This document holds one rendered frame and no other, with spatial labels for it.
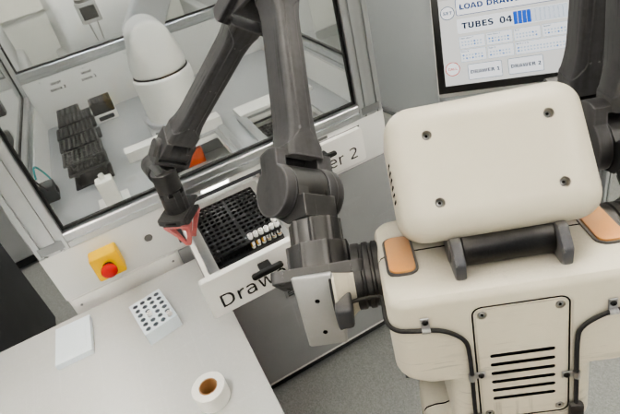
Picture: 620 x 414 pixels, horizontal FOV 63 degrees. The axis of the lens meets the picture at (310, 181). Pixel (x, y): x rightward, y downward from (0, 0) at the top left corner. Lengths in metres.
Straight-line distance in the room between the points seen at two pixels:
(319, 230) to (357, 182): 0.95
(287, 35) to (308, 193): 0.27
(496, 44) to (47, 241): 1.32
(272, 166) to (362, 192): 0.95
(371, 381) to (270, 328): 0.45
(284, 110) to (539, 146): 0.36
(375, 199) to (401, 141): 1.14
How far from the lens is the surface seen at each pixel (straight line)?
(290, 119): 0.73
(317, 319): 0.65
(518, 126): 0.56
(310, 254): 0.64
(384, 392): 1.96
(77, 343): 1.40
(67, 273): 1.45
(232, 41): 0.95
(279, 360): 1.90
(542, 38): 1.61
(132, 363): 1.29
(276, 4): 0.84
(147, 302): 1.35
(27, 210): 1.35
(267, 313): 1.73
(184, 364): 1.22
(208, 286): 1.13
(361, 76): 1.47
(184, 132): 1.08
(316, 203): 0.67
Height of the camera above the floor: 1.65
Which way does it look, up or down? 33 degrees down
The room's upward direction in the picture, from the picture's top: 15 degrees counter-clockwise
